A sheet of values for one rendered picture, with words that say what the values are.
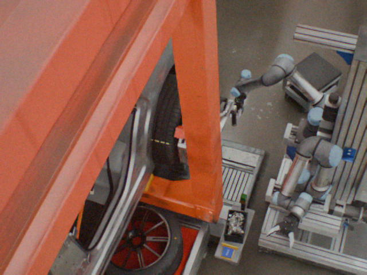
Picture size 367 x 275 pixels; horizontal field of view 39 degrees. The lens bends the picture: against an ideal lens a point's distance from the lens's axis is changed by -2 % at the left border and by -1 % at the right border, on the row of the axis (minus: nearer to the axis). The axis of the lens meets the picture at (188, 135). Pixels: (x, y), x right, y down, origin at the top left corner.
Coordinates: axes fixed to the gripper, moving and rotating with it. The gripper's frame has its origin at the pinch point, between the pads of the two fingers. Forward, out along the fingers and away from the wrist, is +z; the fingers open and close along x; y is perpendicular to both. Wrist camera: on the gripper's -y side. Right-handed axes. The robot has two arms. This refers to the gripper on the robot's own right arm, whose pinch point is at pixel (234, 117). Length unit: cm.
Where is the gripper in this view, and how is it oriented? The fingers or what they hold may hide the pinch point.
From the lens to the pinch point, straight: 392.5
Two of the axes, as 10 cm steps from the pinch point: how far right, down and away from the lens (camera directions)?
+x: 9.4, 2.5, -2.5
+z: -3.5, 7.9, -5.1
